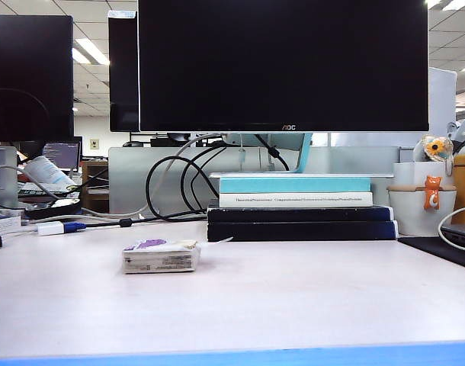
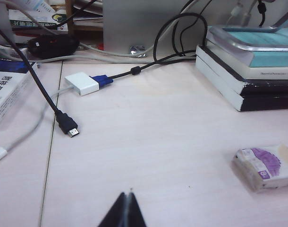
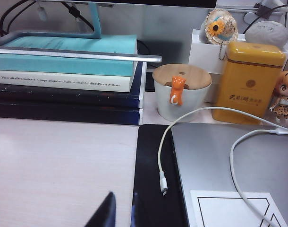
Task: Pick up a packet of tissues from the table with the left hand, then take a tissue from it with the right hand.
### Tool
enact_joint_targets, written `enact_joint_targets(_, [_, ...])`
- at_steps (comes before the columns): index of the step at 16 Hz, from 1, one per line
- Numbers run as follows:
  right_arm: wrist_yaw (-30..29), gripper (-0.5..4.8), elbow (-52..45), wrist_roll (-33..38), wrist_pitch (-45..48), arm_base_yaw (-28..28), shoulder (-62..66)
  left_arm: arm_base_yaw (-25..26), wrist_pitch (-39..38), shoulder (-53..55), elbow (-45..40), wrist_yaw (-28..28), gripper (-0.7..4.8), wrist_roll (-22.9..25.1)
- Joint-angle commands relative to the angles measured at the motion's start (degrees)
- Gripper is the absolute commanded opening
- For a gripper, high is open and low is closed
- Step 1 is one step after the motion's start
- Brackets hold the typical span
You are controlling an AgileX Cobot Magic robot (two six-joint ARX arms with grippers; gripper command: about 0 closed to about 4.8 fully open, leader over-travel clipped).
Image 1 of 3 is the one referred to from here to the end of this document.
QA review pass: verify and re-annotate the small white box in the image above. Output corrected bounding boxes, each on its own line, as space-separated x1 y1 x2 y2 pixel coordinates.
0 215 23 236

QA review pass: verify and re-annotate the black monitor power cable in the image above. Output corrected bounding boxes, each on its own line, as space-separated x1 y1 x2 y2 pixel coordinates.
254 133 291 172

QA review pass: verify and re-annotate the curved grey cable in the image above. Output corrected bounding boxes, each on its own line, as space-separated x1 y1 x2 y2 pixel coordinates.
0 164 62 200

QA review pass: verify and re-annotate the white printed bottle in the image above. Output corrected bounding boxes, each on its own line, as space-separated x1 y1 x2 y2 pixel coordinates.
24 155 78 188

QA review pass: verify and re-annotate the small purple-screen monitor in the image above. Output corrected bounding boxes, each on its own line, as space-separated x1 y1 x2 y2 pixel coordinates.
43 136 83 173

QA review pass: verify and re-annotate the black flat box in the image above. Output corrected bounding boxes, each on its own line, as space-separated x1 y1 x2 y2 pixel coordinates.
207 220 399 242
207 204 394 223

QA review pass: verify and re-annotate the white book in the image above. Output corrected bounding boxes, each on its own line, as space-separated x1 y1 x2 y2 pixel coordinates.
219 191 374 209

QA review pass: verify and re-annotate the white cable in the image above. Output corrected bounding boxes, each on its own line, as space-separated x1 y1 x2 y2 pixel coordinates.
438 205 465 256

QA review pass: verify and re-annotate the sunflower plush charm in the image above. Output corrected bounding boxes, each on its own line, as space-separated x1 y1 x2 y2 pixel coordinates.
413 133 455 176

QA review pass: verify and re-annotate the white square holder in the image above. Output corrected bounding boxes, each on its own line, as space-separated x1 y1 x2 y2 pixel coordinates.
392 162 453 188

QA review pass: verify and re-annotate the black mouse pad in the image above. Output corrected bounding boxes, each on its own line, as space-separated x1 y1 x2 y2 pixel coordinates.
398 236 465 272

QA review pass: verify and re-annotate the white cup wooden lid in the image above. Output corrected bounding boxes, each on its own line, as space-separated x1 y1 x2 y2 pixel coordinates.
386 185 457 236

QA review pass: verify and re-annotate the white adapter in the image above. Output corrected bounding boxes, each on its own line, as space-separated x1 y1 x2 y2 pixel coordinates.
36 220 66 236

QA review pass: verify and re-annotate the teal silver monitor stand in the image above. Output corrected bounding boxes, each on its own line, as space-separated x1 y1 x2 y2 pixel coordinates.
208 132 396 179

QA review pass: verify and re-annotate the wooden cabinet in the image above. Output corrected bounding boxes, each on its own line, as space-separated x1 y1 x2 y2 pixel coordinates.
82 159 111 214

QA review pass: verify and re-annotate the grey partition panel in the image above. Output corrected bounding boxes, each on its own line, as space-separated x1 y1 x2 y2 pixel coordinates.
107 146 402 215

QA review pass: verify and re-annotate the grey laptop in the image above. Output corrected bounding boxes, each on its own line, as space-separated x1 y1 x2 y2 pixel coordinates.
440 223 465 249

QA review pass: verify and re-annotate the black looped cable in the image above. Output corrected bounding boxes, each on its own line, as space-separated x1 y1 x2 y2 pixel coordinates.
180 143 226 214
145 140 228 223

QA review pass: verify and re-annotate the black computer monitor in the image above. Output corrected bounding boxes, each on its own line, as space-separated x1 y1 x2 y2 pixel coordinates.
0 14 75 143

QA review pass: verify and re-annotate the white board panel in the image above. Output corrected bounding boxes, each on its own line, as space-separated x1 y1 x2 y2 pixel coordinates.
428 66 458 134

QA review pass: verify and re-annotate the black flat device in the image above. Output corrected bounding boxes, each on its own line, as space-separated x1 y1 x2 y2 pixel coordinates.
24 197 83 220

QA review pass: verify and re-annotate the teal book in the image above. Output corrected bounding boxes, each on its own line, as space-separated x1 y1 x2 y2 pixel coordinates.
219 177 373 194

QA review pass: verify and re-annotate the white purple tissue packet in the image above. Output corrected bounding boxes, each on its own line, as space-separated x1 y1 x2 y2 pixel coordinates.
122 239 201 275

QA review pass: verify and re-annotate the black cable with ferrite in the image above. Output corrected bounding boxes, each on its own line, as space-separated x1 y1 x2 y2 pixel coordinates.
85 213 210 230

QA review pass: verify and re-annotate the magazine stack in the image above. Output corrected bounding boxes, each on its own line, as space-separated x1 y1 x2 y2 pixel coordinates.
18 181 81 199

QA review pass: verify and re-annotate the orange cat figurine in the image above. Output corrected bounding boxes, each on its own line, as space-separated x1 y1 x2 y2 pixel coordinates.
423 175 443 210

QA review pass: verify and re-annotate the black monitor with white sticker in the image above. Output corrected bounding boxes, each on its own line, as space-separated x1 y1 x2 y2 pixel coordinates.
107 10 140 133

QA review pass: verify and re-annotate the black AOC monitor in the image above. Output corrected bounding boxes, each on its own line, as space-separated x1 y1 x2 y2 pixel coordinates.
137 0 430 133

